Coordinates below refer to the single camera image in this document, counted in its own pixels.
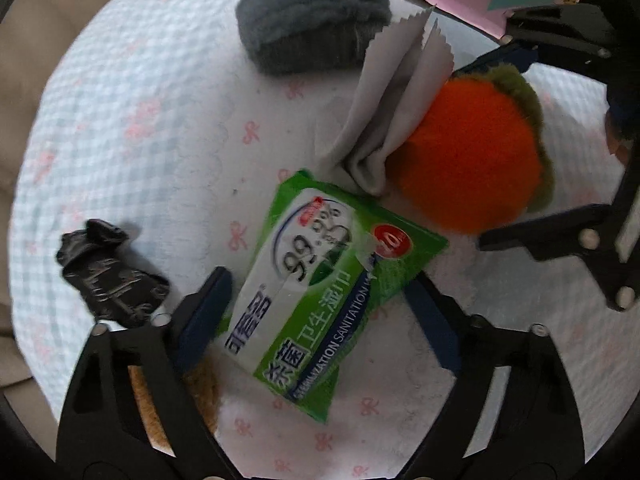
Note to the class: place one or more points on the light grey cleaning cloth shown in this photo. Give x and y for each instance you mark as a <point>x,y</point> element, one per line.
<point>395,110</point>

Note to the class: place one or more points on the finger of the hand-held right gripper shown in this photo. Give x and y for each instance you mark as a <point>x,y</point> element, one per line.
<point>550,232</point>
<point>495,60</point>

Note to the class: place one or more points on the black crumpled plastic bag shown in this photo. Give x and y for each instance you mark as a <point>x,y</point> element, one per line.
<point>112,277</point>

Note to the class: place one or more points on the brown fuzzy pad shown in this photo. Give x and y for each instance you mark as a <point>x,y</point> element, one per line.
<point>200,395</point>

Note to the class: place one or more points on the white bow-print blanket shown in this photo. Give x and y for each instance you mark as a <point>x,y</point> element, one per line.
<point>165,140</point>

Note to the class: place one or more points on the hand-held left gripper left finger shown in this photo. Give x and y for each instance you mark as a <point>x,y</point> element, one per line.
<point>207,305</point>

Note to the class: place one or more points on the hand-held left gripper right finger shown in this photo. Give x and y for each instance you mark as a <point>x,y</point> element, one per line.
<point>431,310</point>

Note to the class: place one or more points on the orange plush fruit toy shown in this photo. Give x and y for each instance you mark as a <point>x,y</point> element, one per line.
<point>470,155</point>

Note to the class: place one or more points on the green wet wipes packet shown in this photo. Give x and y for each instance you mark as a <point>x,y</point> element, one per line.
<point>320,300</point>

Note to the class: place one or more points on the dark grey plush hat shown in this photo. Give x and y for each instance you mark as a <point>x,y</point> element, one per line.
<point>312,10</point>

